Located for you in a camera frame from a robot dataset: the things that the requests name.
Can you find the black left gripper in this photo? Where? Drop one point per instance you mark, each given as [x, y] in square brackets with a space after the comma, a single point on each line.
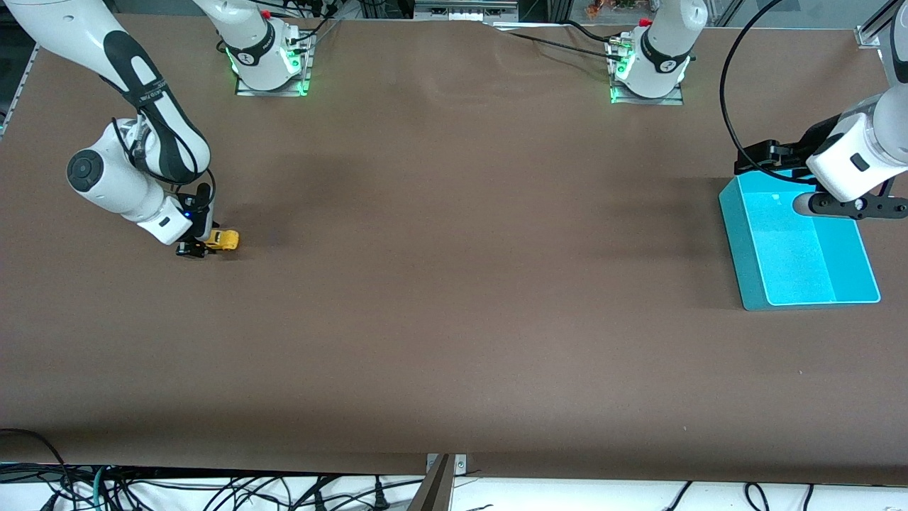
[813, 142]

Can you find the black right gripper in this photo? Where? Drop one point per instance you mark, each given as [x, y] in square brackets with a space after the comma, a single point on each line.
[196, 226]

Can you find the yellow beetle toy car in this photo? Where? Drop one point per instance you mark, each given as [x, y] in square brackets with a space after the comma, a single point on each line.
[225, 240]

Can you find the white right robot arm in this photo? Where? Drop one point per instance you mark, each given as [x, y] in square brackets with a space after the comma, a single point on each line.
[106, 42]

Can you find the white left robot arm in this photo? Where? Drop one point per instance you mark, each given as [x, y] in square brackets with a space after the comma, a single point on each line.
[660, 50]

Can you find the teal plastic bin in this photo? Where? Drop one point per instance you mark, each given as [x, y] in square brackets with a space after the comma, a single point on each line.
[801, 262]

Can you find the grey metal box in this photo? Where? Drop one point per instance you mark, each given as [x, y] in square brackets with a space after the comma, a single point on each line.
[464, 11]

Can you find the grey slanted metal bar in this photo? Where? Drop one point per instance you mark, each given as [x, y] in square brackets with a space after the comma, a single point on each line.
[433, 493]

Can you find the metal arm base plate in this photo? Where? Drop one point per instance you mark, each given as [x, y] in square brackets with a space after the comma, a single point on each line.
[652, 101]
[248, 91]

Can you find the aluminium corner bracket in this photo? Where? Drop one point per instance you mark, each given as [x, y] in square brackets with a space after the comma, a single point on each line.
[869, 35]

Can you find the aluminium frame rail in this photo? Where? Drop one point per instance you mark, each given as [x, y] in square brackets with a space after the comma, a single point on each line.
[18, 85]

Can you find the small metal edge bracket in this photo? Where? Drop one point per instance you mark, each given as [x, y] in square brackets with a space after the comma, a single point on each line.
[461, 465]

